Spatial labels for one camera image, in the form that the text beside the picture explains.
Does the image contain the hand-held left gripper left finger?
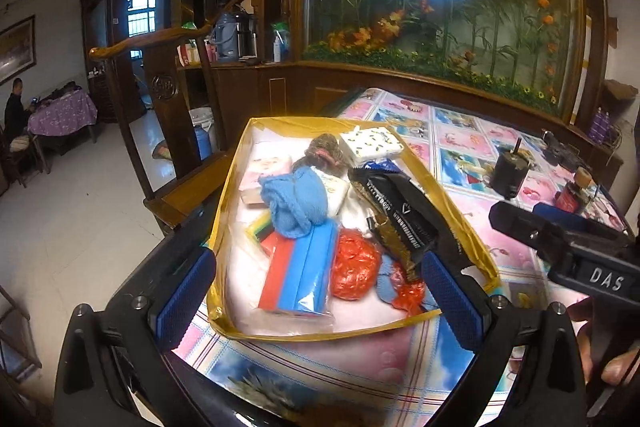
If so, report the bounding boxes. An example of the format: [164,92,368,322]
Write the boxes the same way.
[52,244,218,427]

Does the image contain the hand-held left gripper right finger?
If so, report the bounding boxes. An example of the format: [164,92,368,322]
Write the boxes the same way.
[422,251,590,427]

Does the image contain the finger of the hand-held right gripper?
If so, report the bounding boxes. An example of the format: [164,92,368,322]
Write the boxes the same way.
[489,201,582,266]
[532,202,627,242]

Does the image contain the yellow-edged cardboard box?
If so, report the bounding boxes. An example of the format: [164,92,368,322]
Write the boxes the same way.
[206,116,501,344]

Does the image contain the black snack packet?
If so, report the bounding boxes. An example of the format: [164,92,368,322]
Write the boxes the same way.
[347,166,481,283]

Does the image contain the large red mesh scrubber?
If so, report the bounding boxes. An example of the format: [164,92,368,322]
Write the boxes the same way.
[330,229,383,302]

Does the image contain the red and blue sponge pack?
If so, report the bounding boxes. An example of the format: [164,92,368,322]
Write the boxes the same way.
[259,224,337,315]

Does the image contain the pink tissue pack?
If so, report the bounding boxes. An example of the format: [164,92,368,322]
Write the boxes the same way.
[240,142,293,208]

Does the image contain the white bee-print tissue pack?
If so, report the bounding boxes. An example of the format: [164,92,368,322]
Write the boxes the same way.
[339,125,403,168]

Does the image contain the person's right hand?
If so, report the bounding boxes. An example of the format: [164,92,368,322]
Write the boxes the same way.
[569,297,640,388]

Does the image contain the red jar with tape roll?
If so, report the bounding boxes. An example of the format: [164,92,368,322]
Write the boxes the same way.
[555,167,596,214]

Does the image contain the black electric motor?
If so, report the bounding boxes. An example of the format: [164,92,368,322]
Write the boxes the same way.
[490,138,532,200]

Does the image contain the black metal gadget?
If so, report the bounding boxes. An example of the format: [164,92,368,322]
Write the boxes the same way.
[541,130,598,172]

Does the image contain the purple cans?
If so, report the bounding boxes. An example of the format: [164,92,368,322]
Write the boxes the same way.
[589,107,613,142]

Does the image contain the yellow and green sponge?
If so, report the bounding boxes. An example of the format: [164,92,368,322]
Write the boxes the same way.
[247,209,275,253]

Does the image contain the printed cartoon tablecloth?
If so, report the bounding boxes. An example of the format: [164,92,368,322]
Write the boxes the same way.
[172,87,631,413]

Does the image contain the white plastic bag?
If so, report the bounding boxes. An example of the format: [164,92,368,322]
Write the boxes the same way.
[342,192,376,238]

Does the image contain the brown cardboard box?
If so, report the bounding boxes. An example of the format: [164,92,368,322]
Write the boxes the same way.
[602,79,640,102]

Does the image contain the blue plastic bottle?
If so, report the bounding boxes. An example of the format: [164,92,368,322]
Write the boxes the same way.
[194,127,213,162]

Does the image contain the white yellow-print tissue pack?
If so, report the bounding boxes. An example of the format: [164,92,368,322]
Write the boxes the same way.
[320,169,351,215]

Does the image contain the plain wooden chair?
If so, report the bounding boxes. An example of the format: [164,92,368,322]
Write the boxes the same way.
[0,284,43,408]

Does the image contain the white plastic bucket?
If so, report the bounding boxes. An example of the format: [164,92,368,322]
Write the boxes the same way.
[190,107,215,132]

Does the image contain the carved wooden chair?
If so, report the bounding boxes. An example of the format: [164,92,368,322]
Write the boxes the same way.
[89,19,238,235]

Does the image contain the brown hair scrunchie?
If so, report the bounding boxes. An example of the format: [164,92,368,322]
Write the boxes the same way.
[292,133,351,172]

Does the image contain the table with purple cloth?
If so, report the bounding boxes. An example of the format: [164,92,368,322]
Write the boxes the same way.
[27,87,98,158]

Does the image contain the flower and bamboo glass panel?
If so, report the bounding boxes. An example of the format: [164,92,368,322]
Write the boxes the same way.
[300,0,588,118]

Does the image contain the pink and red carton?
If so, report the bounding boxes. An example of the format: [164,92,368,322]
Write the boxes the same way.
[177,42,201,66]

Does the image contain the blue-grey thermos kettle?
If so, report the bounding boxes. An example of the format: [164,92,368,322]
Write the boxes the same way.
[210,12,246,62]

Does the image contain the steel vacuum flask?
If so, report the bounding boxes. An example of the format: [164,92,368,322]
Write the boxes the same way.
[237,24,258,58]

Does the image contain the white spray bottle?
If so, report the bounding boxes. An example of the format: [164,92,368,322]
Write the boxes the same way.
[270,23,291,62]

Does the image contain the barred window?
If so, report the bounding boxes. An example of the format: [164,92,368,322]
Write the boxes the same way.
[126,0,157,38]

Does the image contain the framed wall painting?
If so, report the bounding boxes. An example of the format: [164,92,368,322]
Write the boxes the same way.
[0,15,37,85]

